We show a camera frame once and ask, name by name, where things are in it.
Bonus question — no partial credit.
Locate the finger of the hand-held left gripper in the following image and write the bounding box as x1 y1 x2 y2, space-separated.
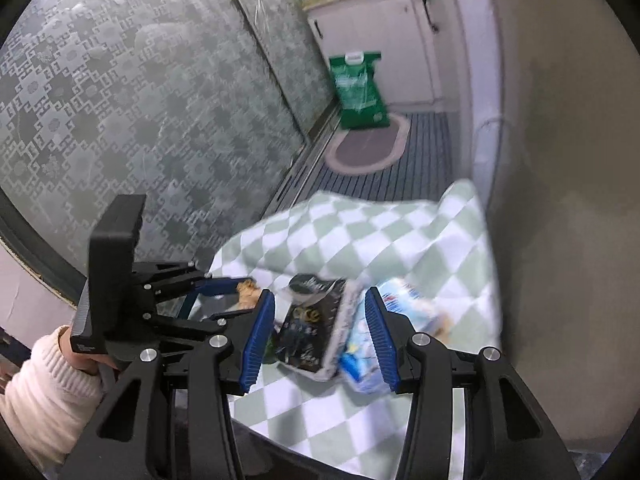
145 306 258 356
131 260 238 318

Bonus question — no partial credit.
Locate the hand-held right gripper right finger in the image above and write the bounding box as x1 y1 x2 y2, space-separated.
364 287 581 480

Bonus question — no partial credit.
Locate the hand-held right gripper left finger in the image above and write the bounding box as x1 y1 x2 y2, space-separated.
57 289 277 480

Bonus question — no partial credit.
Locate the black snack packet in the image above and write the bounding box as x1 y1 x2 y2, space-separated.
272 273 362 382

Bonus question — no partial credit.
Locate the white blue plastic packet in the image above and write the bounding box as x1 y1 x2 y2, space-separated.
340 277 451 393

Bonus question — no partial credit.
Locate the brown wrapper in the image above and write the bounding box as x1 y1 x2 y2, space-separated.
235 280 263 312

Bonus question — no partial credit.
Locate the person's left forearm white sleeve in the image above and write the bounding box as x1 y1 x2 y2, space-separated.
0 327 107 466

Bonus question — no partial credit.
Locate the person's left hand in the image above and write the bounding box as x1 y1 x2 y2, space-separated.
57 327 121 377

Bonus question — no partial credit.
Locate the green white checkered tablecloth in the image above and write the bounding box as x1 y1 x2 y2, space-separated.
207 180 503 480

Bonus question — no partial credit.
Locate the patterned glass sliding door panel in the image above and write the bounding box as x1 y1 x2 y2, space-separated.
0 0 308 291
217 0 338 136

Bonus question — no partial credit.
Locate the striped grey floor mat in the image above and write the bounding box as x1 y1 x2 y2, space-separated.
280 110 453 211

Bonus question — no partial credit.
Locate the oval grey pink mat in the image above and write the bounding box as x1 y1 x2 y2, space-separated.
325 112 412 176

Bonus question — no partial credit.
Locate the green litter bag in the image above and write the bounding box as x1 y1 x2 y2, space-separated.
329 50 391 130

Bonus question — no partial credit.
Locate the beige refrigerator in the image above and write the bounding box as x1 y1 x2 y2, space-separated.
475 0 640 456

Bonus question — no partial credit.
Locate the white kitchen cabinet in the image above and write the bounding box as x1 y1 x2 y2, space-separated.
305 0 451 111

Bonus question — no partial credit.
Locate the white cable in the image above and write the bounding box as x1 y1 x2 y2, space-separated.
475 115 503 161

